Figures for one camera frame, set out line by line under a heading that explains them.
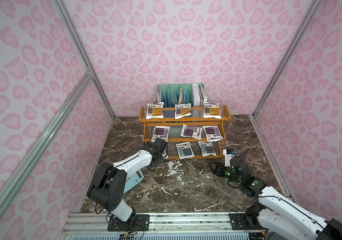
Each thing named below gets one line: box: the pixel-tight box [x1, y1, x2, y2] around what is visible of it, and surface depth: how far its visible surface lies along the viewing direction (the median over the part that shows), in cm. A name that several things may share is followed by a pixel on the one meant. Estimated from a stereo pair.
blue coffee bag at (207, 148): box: [198, 141, 217, 157], surface depth 99 cm
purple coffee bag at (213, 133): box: [202, 125, 223, 142], surface depth 90 cm
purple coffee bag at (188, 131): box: [180, 124, 203, 140], surface depth 92 cm
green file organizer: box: [156, 83, 205, 107], surface depth 103 cm
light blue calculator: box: [123, 169, 144, 194], surface depth 87 cm
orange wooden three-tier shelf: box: [138, 105, 231, 160], surface depth 91 cm
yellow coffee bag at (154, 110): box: [145, 101, 164, 120], surface depth 82 cm
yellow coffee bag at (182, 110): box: [174, 103, 192, 120], surface depth 82 cm
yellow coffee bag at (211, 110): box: [203, 102, 222, 119], surface depth 82 cm
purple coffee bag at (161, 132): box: [151, 125, 171, 142], surface depth 92 cm
